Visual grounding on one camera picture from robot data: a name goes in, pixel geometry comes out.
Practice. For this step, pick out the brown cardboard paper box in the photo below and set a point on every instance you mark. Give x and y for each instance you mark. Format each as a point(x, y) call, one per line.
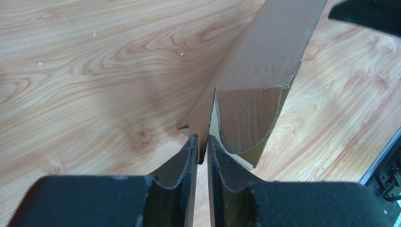
point(241, 102)

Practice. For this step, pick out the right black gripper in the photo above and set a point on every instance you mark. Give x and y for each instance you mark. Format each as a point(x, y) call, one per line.
point(380, 15)

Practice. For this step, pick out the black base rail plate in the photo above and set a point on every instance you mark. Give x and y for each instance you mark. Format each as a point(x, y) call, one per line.
point(383, 177)

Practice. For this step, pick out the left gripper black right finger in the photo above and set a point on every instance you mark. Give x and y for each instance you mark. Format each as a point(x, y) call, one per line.
point(238, 198)

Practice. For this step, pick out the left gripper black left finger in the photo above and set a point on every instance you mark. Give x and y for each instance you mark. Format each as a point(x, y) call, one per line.
point(163, 198)

